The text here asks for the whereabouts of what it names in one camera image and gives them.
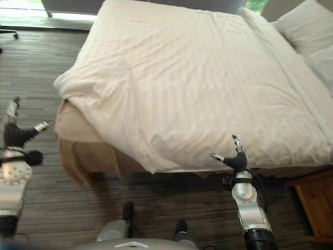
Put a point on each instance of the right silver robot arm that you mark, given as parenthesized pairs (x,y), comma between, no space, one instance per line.
(249,208)

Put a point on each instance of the white striped duvet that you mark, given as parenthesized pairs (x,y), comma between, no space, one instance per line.
(182,88)

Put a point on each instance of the black office chair base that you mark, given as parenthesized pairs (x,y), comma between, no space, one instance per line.
(9,32)

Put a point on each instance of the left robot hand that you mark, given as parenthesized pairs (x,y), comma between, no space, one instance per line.
(16,134)

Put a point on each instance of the right robot leg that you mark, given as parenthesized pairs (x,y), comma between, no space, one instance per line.
(183,234)

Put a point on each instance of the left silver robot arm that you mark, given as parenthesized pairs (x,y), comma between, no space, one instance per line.
(13,179)

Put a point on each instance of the bed with beige skirt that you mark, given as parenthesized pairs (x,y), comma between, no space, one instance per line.
(86,148)

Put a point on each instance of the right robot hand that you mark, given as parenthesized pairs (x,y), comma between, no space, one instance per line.
(237,159)

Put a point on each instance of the white pillow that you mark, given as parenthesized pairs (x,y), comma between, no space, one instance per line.
(307,26)
(321,66)

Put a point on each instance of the silver robot torso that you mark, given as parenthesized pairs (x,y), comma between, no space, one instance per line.
(127,244)

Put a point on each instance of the wooden nightstand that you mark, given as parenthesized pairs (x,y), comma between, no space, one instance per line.
(314,205)

